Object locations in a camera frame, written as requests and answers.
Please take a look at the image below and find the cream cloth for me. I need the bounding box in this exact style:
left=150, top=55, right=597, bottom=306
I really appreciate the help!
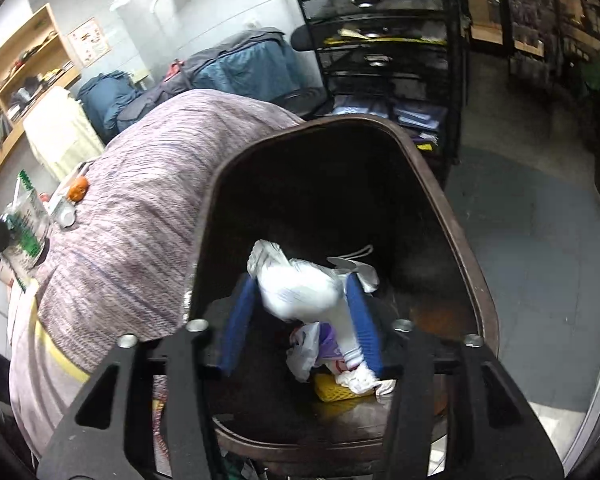
left=22, top=86, right=106, bottom=181

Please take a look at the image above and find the yellow foam fruit net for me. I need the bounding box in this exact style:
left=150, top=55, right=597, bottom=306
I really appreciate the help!
left=314, top=372, right=376, bottom=403

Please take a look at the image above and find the grey blanket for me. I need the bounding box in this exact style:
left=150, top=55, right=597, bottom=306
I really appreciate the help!
left=117, top=29, right=286, bottom=126

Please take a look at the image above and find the orange citrus fruit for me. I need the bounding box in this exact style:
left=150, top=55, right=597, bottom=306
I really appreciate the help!
left=66, top=177, right=90, bottom=203

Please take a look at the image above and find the black chair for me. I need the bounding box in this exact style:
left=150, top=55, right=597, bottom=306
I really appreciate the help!
left=280, top=25, right=331, bottom=116

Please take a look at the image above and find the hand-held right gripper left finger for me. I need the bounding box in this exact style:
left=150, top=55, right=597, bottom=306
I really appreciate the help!
left=37, top=275, right=258, bottom=480

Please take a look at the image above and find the white face mask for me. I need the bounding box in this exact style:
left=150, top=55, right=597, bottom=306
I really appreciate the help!
left=247, top=240, right=381, bottom=323

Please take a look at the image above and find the wall poster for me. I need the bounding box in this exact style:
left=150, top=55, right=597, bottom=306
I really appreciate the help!
left=67, top=16, right=112, bottom=67

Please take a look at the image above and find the purple plastic bag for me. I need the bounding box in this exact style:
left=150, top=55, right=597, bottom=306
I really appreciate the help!
left=286, top=321, right=361, bottom=383

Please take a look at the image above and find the crumpled white tissue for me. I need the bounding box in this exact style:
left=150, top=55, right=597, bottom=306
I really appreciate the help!
left=337, top=365, right=397, bottom=396

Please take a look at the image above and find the blue skirted massage bed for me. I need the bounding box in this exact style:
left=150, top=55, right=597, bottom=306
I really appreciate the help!
left=117, top=29, right=306, bottom=133

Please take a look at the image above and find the green white tissue pack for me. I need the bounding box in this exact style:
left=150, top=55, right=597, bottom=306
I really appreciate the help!
left=2, top=170, right=56, bottom=293

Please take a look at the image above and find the wooden bookshelf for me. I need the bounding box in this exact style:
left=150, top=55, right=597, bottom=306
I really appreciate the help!
left=0, top=2, right=83, bottom=203

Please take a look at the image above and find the blue cloth pile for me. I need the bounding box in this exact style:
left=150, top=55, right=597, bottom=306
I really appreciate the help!
left=76, top=71, right=143, bottom=136

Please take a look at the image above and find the brown trash bin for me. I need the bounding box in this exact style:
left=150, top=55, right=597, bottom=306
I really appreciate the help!
left=187, top=114, right=501, bottom=466

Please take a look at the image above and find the purple striped blanket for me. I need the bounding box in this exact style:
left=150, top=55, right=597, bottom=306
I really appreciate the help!
left=10, top=89, right=306, bottom=461

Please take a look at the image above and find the black mesh rack cart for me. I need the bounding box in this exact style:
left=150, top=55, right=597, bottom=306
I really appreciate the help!
left=292, top=0, right=468, bottom=181

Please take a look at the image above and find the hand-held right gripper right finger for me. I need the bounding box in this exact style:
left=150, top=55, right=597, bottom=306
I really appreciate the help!
left=345, top=275, right=565, bottom=480

